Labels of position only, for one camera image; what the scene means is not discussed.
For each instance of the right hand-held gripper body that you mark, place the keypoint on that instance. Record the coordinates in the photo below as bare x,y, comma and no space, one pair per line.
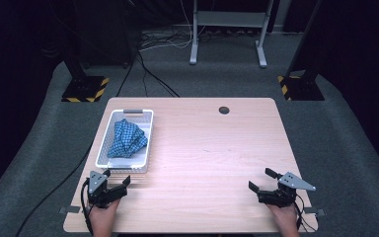
284,192

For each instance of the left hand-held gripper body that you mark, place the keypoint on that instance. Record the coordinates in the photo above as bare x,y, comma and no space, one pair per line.
99,195

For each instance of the blue checked cloth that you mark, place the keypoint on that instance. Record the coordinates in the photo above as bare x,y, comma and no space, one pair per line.
126,138

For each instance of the white perforated plastic basket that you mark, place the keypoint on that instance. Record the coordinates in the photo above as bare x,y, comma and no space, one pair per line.
135,115

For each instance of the person's left hand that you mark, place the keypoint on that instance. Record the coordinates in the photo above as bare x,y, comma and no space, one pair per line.
103,214

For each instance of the person's right hand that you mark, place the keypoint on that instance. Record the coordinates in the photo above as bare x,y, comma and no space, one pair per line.
284,215

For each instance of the round dark table grommet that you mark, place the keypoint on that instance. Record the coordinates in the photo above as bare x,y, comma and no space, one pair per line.
224,110

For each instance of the black stand with striped base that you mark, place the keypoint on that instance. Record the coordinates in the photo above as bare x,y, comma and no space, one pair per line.
84,89
304,89

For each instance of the grey table edge bracket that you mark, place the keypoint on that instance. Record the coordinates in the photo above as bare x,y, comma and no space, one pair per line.
316,212
69,210

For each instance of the white metal stand frame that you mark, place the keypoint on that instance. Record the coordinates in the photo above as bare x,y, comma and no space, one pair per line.
194,49

